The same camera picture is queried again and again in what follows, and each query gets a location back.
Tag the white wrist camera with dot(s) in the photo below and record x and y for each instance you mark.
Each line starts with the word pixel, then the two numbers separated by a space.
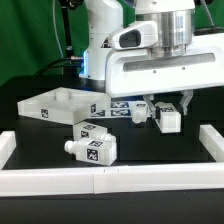
pixel 139 34

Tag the black pole stand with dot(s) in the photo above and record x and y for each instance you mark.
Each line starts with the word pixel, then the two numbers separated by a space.
pixel 71 68

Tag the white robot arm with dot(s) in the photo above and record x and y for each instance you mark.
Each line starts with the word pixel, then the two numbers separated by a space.
pixel 157 53

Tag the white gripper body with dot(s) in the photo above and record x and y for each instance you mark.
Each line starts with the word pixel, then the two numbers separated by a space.
pixel 135 72

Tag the white U-shaped fence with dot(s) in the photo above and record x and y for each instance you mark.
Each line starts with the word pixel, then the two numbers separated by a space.
pixel 70 181

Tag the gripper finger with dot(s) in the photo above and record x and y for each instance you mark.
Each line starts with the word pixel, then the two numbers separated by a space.
pixel 187 96
pixel 149 101

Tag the paper sheet with markers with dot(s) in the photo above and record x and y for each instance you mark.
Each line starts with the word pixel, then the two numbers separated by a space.
pixel 118 109

